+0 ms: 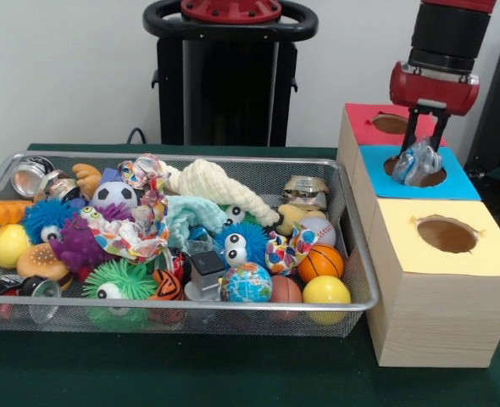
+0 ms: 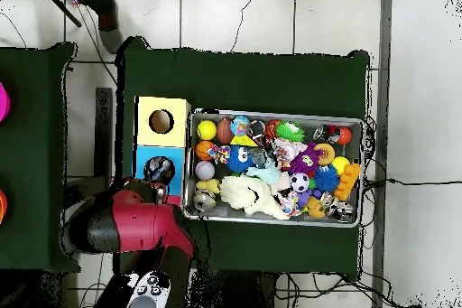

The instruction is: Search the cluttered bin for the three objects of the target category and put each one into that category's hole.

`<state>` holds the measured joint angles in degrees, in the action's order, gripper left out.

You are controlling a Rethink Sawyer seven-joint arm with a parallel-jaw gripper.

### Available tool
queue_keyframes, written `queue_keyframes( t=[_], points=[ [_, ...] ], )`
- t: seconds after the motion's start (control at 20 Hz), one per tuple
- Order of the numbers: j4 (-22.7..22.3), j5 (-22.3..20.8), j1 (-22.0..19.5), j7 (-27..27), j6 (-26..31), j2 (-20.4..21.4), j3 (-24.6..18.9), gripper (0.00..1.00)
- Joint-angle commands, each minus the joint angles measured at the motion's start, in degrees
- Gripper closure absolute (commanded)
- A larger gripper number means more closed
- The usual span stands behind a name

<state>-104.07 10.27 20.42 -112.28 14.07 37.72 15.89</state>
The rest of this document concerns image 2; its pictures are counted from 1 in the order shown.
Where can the colourful patterned cloth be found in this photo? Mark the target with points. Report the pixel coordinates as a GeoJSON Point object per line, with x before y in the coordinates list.
{"type": "Point", "coordinates": [285, 151]}

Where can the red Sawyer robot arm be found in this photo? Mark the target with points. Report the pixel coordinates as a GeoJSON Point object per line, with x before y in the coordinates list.
{"type": "Point", "coordinates": [144, 225]}

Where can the wooden box with three holes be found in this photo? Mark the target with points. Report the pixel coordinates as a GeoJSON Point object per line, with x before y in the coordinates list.
{"type": "Point", "coordinates": [180, 123]}

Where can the shallow metal mesh bin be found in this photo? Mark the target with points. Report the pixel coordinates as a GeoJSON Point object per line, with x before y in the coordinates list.
{"type": "Point", "coordinates": [234, 214]}

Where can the blue spiky toy with eyes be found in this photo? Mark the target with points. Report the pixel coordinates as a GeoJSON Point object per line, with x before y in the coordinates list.
{"type": "Point", "coordinates": [239, 158]}

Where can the orange basketball toy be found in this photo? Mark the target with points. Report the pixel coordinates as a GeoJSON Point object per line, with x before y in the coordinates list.
{"type": "Point", "coordinates": [204, 150]}

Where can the globe print ball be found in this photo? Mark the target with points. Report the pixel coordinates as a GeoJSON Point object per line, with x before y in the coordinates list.
{"type": "Point", "coordinates": [240, 125]}

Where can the white baseball toy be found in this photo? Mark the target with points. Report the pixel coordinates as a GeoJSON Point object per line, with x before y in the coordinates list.
{"type": "Point", "coordinates": [204, 170]}

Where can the yellow ball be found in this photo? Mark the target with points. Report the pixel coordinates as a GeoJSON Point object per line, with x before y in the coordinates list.
{"type": "Point", "coordinates": [206, 130]}

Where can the cream knit cloth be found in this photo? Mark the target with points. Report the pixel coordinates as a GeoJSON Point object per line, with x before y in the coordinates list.
{"type": "Point", "coordinates": [249, 196]}

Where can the green spiky toy with eye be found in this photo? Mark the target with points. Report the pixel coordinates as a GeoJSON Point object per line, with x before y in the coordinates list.
{"type": "Point", "coordinates": [290, 131]}

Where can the black and white soccer ball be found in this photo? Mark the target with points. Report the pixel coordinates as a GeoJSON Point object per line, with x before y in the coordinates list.
{"type": "Point", "coordinates": [299, 182]}

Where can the purple spiky monster toy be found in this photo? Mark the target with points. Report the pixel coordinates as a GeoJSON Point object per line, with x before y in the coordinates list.
{"type": "Point", "coordinates": [306, 160]}

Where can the dark green table cloth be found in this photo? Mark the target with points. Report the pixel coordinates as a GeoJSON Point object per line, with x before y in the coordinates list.
{"type": "Point", "coordinates": [32, 123]}
{"type": "Point", "coordinates": [252, 80]}

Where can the black monitor on stand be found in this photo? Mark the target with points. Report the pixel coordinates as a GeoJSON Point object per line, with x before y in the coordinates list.
{"type": "Point", "coordinates": [104, 134]}

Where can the person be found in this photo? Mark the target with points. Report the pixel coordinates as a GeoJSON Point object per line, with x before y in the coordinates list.
{"type": "Point", "coordinates": [103, 4]}

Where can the black rod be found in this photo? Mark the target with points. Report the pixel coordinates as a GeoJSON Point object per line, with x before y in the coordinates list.
{"type": "Point", "coordinates": [68, 15]}

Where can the pink plastic bowl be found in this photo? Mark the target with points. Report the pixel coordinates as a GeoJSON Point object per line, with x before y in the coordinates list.
{"type": "Point", "coordinates": [3, 102]}

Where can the orange plastic bowl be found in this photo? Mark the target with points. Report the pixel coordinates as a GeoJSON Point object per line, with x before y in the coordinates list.
{"type": "Point", "coordinates": [2, 207]}

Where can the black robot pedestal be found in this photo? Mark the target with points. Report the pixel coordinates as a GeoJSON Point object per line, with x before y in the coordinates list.
{"type": "Point", "coordinates": [234, 293]}

